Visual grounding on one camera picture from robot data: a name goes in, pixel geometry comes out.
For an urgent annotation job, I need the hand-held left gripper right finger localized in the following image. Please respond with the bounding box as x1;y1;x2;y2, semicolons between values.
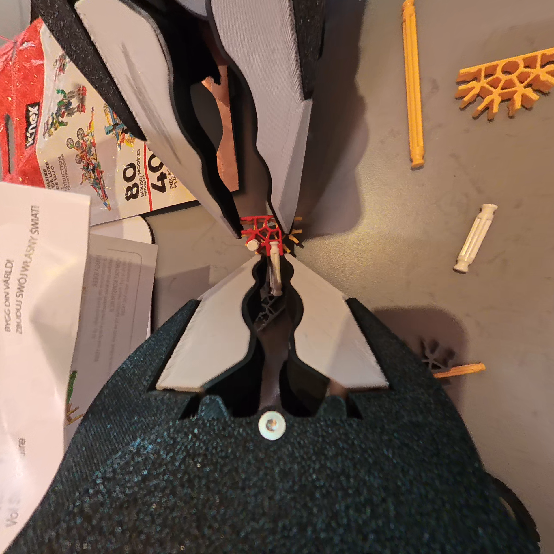
283;253;390;392

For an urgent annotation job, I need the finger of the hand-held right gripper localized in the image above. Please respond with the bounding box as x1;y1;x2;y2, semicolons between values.
74;0;243;239
207;0;313;230

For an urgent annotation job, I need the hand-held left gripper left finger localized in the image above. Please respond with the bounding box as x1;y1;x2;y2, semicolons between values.
155;255;265;394

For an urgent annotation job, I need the grey snowflake connector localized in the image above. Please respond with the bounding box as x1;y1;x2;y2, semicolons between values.
254;293;287;333

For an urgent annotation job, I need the red and yellow connector cluster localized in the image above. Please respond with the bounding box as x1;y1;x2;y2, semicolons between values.
245;216;304;253

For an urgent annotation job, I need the red corner connector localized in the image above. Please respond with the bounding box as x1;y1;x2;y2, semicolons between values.
239;215;287;255

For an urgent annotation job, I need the grey connector with yellow rod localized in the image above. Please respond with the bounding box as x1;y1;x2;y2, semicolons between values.
421;340;456;373

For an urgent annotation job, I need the booklet with green figure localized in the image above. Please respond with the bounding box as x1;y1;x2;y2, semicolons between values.
65;234;159;439

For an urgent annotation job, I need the colourful construction toy bag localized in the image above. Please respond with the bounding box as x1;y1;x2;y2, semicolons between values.
0;18;239;219

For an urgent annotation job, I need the short yellow toy rod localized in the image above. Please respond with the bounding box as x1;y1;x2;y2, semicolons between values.
433;363;486;380

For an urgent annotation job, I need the long yellow toy rod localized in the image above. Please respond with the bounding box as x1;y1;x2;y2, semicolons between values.
401;0;426;169

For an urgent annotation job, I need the short white toy rod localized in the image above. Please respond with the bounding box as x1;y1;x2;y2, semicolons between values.
453;203;498;274

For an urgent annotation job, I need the instruction sheet with model pictures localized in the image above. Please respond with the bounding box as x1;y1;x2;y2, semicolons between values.
0;182;91;550

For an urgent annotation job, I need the yellow half-round connector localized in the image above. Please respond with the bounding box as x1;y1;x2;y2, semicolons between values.
455;48;554;122

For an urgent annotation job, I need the black rubber tyre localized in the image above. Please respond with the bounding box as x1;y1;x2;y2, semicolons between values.
491;474;542;544

